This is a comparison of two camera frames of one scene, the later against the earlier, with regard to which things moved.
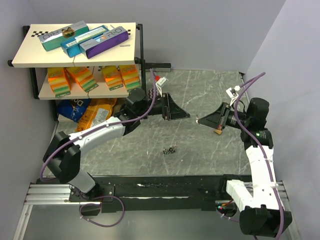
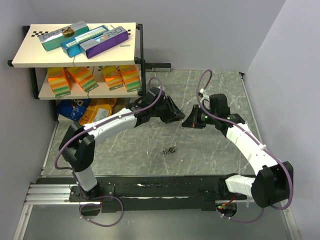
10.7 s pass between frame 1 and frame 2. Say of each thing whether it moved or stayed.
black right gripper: moved
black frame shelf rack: stayed
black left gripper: stayed
